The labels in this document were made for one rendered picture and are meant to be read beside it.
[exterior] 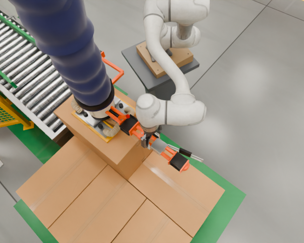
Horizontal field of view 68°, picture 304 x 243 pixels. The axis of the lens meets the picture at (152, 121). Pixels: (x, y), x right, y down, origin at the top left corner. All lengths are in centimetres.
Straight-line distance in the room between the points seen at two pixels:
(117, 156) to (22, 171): 153
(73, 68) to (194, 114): 55
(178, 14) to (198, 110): 51
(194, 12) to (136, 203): 126
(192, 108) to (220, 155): 154
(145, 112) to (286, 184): 190
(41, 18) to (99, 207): 129
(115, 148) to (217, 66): 198
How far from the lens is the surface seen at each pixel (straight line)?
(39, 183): 196
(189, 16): 120
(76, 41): 93
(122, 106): 147
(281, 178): 253
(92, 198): 177
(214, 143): 244
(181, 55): 193
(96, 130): 145
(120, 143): 140
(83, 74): 105
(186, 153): 120
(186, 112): 90
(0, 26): 329
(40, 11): 84
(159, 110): 90
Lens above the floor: 222
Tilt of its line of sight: 62 degrees down
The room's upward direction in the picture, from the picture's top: 7 degrees counter-clockwise
